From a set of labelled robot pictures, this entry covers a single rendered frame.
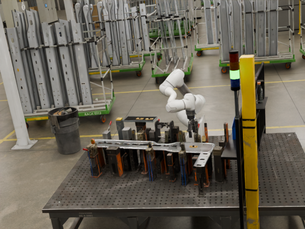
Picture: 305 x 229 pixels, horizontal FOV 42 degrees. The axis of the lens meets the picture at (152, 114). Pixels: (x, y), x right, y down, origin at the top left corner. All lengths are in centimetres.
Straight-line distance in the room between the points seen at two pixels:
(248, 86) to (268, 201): 109
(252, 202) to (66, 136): 393
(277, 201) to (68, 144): 404
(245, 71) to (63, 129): 416
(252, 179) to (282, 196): 41
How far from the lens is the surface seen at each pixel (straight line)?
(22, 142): 765
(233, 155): 377
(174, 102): 379
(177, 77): 433
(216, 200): 375
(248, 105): 322
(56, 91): 848
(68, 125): 669
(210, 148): 400
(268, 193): 382
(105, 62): 1185
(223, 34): 1088
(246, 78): 315
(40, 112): 860
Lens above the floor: 266
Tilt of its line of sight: 19 degrees down
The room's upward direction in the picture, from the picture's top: 7 degrees counter-clockwise
